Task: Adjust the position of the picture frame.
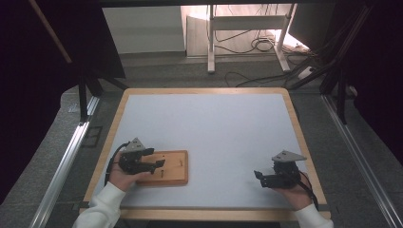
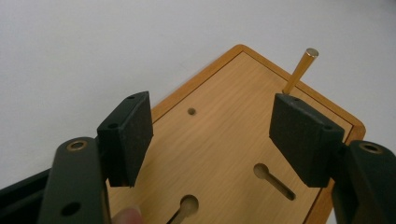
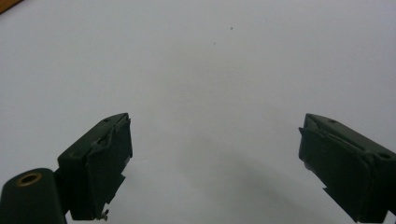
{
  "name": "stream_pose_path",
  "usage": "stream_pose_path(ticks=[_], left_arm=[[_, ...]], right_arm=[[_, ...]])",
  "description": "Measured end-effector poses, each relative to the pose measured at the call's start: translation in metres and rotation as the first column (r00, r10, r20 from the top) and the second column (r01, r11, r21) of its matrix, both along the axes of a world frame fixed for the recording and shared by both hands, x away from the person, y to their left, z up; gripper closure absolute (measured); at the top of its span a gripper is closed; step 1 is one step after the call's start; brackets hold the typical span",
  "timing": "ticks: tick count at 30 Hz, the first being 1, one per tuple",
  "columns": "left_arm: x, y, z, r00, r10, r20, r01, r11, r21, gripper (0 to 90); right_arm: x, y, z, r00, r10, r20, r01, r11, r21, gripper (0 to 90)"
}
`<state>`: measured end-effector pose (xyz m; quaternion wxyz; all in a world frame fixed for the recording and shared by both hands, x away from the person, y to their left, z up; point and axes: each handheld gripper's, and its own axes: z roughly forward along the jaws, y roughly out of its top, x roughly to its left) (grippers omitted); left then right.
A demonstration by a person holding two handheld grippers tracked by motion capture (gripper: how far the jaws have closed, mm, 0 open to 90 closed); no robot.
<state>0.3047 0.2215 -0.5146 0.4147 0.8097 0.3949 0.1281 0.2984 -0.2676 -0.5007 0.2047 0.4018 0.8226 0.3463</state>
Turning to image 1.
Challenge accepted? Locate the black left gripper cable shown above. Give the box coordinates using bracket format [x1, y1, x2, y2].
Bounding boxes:
[104, 142, 131, 187]

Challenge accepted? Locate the dark monitor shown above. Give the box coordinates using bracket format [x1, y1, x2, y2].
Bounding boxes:
[287, 3, 337, 51]

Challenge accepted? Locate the white power strip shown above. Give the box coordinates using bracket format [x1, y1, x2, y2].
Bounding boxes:
[297, 66, 317, 81]

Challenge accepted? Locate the dark curtain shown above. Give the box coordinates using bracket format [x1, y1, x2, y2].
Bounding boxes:
[0, 0, 126, 205]
[335, 0, 403, 166]

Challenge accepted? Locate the beige board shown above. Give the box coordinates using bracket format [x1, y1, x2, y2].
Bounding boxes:
[185, 14, 211, 58]

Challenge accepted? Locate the aluminium rail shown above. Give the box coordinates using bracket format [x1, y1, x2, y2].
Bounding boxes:
[29, 95, 101, 228]
[320, 94, 403, 228]

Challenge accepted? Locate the person's left hand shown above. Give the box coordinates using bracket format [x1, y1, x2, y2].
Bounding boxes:
[108, 151, 153, 193]

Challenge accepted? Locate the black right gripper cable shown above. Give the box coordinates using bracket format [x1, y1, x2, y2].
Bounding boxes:
[297, 170, 319, 212]

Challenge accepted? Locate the person's right hand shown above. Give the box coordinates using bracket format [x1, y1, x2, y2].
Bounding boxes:
[274, 172, 316, 212]

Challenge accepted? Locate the black coiled floor cable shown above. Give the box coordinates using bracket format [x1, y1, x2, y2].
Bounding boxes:
[214, 28, 278, 55]

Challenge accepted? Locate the black floor socket cover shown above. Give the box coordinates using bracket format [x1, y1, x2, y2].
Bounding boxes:
[81, 125, 104, 148]

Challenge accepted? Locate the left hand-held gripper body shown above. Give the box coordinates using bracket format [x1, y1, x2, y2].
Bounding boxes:
[118, 137, 153, 176]

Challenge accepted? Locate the white cabinet panel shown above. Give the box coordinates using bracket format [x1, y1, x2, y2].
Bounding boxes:
[102, 6, 186, 54]

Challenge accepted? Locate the white metal desk frame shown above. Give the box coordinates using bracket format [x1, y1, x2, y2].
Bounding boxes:
[206, 3, 297, 74]

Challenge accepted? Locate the long black floor cable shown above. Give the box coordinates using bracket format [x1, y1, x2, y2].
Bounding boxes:
[223, 69, 300, 88]

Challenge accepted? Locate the wooden pole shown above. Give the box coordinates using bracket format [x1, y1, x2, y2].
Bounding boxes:
[28, 0, 74, 65]

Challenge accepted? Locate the black metal stand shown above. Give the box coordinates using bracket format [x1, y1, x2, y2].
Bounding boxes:
[76, 66, 130, 124]
[285, 4, 375, 125]

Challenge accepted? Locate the white table with wooden rim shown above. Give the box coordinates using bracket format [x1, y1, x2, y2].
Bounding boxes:
[79, 87, 332, 222]

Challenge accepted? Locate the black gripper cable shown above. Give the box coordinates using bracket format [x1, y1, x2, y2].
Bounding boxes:
[104, 142, 131, 187]
[297, 170, 319, 212]

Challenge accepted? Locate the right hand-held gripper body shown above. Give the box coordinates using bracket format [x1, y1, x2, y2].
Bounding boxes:
[265, 149, 308, 190]

